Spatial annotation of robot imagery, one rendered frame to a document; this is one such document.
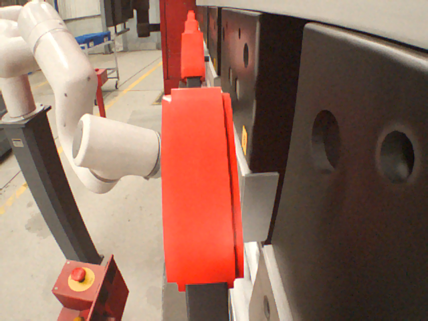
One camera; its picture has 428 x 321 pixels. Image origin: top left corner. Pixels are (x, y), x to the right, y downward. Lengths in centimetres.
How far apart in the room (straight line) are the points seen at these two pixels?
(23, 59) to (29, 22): 17
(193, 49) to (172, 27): 137
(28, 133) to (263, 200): 106
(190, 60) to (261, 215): 15
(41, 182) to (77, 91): 81
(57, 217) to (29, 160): 33
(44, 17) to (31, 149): 69
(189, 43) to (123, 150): 21
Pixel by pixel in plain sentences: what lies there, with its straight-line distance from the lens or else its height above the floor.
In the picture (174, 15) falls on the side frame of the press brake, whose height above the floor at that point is 129.
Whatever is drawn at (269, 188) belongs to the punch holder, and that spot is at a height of 124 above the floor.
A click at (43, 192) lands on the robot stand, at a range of 130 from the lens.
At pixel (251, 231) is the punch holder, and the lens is 19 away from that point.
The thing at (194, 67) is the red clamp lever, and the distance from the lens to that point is 25.
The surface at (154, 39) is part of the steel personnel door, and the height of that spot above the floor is 35.
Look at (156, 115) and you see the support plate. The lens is 88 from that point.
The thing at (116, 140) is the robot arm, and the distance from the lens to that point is 42.
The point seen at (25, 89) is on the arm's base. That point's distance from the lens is 116.
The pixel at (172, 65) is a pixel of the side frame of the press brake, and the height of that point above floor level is 98.
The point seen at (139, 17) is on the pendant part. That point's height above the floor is 127.
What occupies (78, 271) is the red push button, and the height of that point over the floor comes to 81.
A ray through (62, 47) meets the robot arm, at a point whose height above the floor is 129.
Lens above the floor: 134
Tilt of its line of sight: 33 degrees down
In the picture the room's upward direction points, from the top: straight up
